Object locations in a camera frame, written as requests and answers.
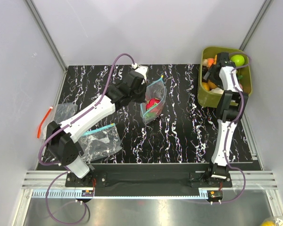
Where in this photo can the red dragon fruit toy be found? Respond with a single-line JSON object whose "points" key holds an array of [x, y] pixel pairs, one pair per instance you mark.
{"points": [[151, 108]]}

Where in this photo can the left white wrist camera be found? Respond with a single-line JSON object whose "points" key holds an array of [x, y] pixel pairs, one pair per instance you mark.
{"points": [[141, 69]]}

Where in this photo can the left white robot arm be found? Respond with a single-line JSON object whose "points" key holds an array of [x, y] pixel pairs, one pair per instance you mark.
{"points": [[62, 138]]}

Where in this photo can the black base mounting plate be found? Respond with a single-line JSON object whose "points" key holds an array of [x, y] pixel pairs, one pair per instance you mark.
{"points": [[187, 174]]}

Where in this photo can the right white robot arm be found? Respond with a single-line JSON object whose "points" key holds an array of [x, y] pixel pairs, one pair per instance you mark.
{"points": [[230, 109]]}

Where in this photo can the green apple toy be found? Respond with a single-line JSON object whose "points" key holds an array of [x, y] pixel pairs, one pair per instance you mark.
{"points": [[238, 60]]}

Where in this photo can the clear bag orange zipper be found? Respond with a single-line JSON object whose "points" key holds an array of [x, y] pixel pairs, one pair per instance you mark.
{"points": [[58, 114]]}

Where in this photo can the clear bag on stack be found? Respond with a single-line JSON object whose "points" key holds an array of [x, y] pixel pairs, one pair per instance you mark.
{"points": [[100, 143]]}

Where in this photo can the clear bag teal zipper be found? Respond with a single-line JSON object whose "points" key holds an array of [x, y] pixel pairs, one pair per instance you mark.
{"points": [[156, 89]]}

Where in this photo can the black marbled table mat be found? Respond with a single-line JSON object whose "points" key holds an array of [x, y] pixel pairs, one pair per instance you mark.
{"points": [[185, 132]]}

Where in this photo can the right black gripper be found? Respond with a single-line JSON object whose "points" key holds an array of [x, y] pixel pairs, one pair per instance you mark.
{"points": [[218, 83]]}

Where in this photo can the olive green plastic bin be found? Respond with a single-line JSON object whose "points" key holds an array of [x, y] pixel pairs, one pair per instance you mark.
{"points": [[210, 99]]}

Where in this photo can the yellow lemon toy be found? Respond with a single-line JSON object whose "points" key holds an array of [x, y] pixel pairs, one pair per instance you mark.
{"points": [[268, 223]]}

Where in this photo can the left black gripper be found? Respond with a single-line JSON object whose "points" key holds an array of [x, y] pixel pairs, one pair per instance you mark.
{"points": [[142, 99]]}

